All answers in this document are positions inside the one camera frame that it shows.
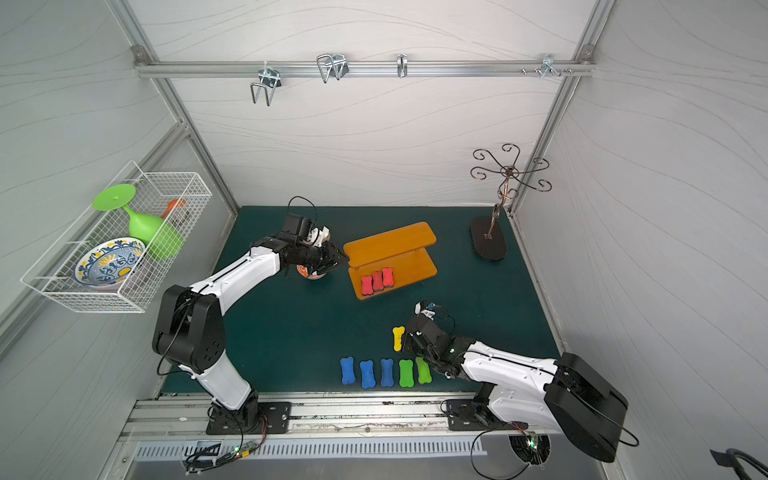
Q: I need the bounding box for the green eraser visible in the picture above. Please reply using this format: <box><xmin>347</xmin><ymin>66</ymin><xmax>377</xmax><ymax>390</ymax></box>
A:
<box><xmin>415</xmin><ymin>357</ymin><xmax>432</xmax><ymax>385</ymax></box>
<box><xmin>398</xmin><ymin>359</ymin><xmax>415</xmax><ymax>388</ymax></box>

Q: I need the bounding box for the red eraser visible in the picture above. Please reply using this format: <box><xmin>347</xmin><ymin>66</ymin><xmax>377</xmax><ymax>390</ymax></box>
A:
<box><xmin>361</xmin><ymin>275</ymin><xmax>374</xmax><ymax>297</ymax></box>
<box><xmin>372</xmin><ymin>271</ymin><xmax>385</xmax><ymax>292</ymax></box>
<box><xmin>381</xmin><ymin>267</ymin><xmax>395</xmax><ymax>288</ymax></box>

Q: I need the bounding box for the blue eraser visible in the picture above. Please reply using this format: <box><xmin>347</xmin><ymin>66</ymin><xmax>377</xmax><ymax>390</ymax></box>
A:
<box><xmin>339</xmin><ymin>356</ymin><xmax>356</xmax><ymax>385</ymax></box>
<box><xmin>380</xmin><ymin>358</ymin><xmax>394</xmax><ymax>388</ymax></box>
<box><xmin>359</xmin><ymin>360</ymin><xmax>376</xmax><ymax>390</ymax></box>

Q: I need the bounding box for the orange two-tier shelf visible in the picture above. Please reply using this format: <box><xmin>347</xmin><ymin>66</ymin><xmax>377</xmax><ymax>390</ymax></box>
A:
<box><xmin>343</xmin><ymin>222</ymin><xmax>438</xmax><ymax>301</ymax></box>

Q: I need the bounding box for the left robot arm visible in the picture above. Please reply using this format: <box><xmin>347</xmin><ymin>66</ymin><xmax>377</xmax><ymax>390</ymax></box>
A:
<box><xmin>152</xmin><ymin>238</ymin><xmax>349</xmax><ymax>429</ymax></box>

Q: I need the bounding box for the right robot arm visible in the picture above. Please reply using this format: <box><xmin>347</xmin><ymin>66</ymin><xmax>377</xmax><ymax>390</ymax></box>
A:
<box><xmin>402</xmin><ymin>315</ymin><xmax>628</xmax><ymax>463</ymax></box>

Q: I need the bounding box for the orange patterned bowl front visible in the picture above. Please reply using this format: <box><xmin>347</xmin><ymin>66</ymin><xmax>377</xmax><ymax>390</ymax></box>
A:
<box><xmin>296</xmin><ymin>265</ymin><xmax>325</xmax><ymax>281</ymax></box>

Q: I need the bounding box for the metal jewelry stand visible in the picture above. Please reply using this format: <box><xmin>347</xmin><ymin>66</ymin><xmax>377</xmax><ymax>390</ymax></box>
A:
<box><xmin>469</xmin><ymin>143</ymin><xmax>553</xmax><ymax>262</ymax></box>

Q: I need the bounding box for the orange item in basket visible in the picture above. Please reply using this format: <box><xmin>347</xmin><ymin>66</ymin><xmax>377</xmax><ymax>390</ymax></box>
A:
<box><xmin>161</xmin><ymin>198</ymin><xmax>187</xmax><ymax>221</ymax></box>

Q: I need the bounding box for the green plastic goblet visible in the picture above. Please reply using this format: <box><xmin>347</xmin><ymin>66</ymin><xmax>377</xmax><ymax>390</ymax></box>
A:
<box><xmin>92</xmin><ymin>184</ymin><xmax>184</xmax><ymax>260</ymax></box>

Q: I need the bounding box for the double metal hook left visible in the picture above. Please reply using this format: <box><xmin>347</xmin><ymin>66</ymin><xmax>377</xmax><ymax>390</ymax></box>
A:
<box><xmin>250</xmin><ymin>66</ymin><xmax>282</xmax><ymax>106</ymax></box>

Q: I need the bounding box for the double metal hook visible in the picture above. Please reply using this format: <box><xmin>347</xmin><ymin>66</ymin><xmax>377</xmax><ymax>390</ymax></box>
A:
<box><xmin>316</xmin><ymin>53</ymin><xmax>349</xmax><ymax>84</ymax></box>
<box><xmin>250</xmin><ymin>66</ymin><xmax>282</xmax><ymax>106</ymax></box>

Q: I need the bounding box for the aluminium crossbar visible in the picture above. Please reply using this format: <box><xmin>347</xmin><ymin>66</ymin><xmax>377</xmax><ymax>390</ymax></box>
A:
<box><xmin>135</xmin><ymin>57</ymin><xmax>597</xmax><ymax>79</ymax></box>

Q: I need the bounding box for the double metal hook middle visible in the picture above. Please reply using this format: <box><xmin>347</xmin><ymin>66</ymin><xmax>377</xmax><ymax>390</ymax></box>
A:
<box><xmin>316</xmin><ymin>53</ymin><xmax>349</xmax><ymax>84</ymax></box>

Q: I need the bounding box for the single metal hook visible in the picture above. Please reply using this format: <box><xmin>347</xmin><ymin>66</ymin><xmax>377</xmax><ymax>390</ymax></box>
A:
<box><xmin>396</xmin><ymin>53</ymin><xmax>408</xmax><ymax>79</ymax></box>

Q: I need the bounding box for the blue yellow patterned bowl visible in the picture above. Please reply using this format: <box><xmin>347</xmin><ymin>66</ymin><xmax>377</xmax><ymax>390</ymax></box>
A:
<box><xmin>73</xmin><ymin>237</ymin><xmax>146</xmax><ymax>288</ymax></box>

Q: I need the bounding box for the metal hook right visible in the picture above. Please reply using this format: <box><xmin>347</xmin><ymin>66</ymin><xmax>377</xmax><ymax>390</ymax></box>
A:
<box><xmin>520</xmin><ymin>54</ymin><xmax>573</xmax><ymax>78</ymax></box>

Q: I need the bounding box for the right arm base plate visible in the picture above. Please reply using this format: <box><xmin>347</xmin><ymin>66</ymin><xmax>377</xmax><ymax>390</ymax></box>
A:
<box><xmin>440</xmin><ymin>399</ymin><xmax>529</xmax><ymax>432</ymax></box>

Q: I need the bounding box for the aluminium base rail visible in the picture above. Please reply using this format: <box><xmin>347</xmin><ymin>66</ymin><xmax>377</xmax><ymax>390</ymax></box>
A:
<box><xmin>119</xmin><ymin>392</ymin><xmax>614</xmax><ymax>442</ymax></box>

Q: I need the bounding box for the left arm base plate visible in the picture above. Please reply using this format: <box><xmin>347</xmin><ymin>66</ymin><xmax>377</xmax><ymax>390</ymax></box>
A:
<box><xmin>205</xmin><ymin>402</ymin><xmax>292</xmax><ymax>436</ymax></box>

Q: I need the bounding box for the white wire basket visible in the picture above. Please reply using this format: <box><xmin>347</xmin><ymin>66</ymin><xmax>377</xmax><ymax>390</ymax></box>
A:
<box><xmin>21</xmin><ymin>162</ymin><xmax>212</xmax><ymax>313</ymax></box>

